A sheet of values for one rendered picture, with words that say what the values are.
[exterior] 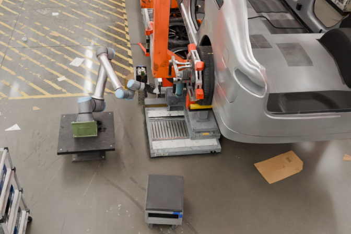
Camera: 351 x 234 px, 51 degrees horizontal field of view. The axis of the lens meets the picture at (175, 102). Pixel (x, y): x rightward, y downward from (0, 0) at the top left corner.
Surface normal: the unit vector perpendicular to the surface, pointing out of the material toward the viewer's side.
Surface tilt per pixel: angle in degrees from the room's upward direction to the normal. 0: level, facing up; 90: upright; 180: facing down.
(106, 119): 0
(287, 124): 96
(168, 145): 0
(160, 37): 90
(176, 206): 0
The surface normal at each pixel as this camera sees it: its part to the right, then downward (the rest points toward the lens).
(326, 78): 0.11, -0.47
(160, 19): 0.15, 0.64
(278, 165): 0.04, -0.76
